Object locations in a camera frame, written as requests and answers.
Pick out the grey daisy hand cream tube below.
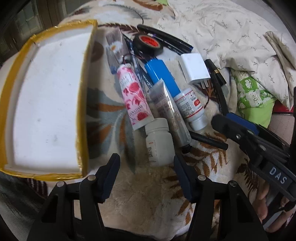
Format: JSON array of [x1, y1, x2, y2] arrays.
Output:
[[105, 29, 130, 75]]

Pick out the white sprig printed quilt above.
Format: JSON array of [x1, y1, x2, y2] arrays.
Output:
[[157, 0, 296, 112]]

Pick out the black printed pen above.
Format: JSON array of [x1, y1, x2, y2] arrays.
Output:
[[137, 24, 193, 55]]

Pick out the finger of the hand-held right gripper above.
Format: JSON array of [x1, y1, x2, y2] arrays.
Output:
[[225, 113, 290, 151], [211, 115, 269, 164]]

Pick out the black strap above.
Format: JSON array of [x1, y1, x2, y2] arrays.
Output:
[[214, 81, 229, 115]]

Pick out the person's right hand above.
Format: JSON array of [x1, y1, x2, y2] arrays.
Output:
[[253, 183, 294, 233]]

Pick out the pink floral hand cream tube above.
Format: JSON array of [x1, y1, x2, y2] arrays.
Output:
[[116, 64, 155, 132]]

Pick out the blue battery pack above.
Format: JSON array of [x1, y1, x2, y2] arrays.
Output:
[[122, 54, 181, 98]]

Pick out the white bottle red label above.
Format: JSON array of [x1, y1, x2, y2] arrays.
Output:
[[173, 88, 208, 131]]

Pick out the white foam box yellow tape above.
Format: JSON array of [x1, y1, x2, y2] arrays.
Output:
[[0, 20, 99, 181]]

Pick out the leaf printed blanket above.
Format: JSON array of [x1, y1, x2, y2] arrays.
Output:
[[0, 0, 262, 234]]

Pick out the white charger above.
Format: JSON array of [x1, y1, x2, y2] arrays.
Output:
[[178, 53, 211, 90]]

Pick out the wooden glass door cabinet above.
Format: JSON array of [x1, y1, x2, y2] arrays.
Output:
[[0, 0, 79, 67]]

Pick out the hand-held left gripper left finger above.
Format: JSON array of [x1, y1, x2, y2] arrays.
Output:
[[28, 153, 121, 241]]

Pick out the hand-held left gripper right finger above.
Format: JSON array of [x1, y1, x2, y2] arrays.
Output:
[[173, 154, 269, 241]]

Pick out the silver hand cream tube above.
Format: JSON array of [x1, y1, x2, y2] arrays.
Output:
[[147, 79, 193, 153]]

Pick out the green printed cloth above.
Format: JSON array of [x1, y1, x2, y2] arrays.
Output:
[[231, 70, 277, 128]]

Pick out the blue clear pen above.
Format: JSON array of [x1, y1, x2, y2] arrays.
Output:
[[124, 35, 154, 90]]

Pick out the black lipstick tube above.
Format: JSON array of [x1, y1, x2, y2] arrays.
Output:
[[205, 59, 227, 84]]

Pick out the black tape roll red core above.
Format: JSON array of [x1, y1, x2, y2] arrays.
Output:
[[133, 34, 164, 57]]

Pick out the white pill bottle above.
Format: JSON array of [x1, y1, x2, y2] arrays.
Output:
[[144, 118, 175, 166]]

